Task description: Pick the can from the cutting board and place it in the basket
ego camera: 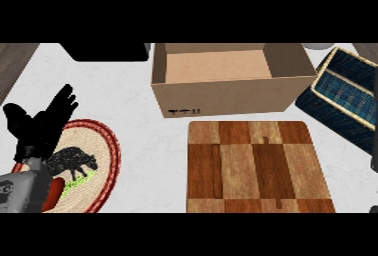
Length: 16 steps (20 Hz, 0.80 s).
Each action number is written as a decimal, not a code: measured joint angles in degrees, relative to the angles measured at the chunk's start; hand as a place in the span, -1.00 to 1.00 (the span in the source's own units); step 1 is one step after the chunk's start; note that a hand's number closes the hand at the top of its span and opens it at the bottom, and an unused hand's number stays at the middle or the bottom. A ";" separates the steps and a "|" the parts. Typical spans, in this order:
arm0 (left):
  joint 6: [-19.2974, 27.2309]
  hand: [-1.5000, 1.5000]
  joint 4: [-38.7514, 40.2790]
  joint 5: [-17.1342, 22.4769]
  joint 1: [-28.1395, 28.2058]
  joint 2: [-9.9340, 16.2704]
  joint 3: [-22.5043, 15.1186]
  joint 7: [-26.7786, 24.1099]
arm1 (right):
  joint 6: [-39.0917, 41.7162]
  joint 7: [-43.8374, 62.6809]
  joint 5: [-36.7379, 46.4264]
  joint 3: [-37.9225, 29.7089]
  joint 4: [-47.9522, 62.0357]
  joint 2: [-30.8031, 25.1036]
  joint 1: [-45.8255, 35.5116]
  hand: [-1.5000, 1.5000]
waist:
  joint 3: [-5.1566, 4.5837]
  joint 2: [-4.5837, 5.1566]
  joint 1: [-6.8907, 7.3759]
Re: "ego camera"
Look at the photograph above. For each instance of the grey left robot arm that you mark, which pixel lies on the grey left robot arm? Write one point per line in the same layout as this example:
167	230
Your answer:
16	193

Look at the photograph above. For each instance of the black appliance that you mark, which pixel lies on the black appliance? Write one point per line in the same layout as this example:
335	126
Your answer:
105	51

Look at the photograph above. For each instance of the dark blue wicker basket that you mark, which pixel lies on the dark blue wicker basket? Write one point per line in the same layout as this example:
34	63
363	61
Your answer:
344	100

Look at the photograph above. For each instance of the pale grey round thing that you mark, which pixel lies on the pale grey round thing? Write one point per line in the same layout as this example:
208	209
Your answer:
318	46

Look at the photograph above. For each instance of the red oblong thing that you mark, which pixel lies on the red oblong thing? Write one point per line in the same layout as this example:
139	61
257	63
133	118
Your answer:
53	195

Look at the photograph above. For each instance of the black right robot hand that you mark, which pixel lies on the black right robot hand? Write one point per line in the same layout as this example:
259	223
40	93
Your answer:
375	165

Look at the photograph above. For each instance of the brown wooden cutting board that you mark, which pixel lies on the brown wooden cutting board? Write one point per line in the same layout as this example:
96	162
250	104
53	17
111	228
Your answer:
256	170

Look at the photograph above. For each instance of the oval woven placemat red rim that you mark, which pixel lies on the oval woven placemat red rim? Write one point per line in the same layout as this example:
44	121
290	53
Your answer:
101	150

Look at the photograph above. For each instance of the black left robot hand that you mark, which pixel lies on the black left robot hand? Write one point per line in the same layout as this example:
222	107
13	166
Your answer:
42	130

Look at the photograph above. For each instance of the open brown cardboard box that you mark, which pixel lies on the open brown cardboard box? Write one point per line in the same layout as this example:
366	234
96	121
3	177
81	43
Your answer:
222	93

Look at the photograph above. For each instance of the dark brown wooden panel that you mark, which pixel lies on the dark brown wooden panel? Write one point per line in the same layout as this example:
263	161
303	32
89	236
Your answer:
12	63

